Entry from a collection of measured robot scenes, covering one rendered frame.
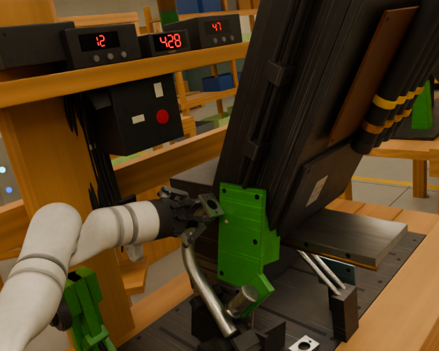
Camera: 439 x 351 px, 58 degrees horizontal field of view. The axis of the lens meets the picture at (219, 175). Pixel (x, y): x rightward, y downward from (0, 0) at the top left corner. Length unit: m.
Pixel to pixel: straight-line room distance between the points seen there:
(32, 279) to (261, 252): 0.43
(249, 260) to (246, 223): 0.07
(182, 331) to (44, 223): 0.54
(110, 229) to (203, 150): 0.67
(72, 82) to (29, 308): 0.43
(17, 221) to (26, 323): 0.54
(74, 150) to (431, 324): 0.87
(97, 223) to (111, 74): 0.31
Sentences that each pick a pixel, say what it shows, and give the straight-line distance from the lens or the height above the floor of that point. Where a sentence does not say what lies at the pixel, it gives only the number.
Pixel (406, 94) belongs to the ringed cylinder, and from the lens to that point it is 0.86.
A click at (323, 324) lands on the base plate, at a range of 1.01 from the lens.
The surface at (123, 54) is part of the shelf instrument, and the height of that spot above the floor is 1.55.
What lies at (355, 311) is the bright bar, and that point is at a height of 0.95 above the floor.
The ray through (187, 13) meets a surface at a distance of 6.11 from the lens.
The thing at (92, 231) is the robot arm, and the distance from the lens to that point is 0.68.
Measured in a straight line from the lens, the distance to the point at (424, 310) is 1.07.
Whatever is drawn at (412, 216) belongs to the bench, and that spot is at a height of 0.88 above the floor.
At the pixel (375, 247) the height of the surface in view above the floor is 1.13.
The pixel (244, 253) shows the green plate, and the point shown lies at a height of 1.14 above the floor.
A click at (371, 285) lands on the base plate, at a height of 0.90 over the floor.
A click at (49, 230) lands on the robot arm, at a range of 0.61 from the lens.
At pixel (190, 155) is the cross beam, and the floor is 1.23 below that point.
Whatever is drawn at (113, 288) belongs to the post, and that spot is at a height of 1.02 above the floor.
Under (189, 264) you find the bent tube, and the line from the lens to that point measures 0.89.
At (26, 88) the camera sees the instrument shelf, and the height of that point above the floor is 1.52.
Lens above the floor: 1.54
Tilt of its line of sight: 18 degrees down
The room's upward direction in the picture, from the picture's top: 9 degrees counter-clockwise
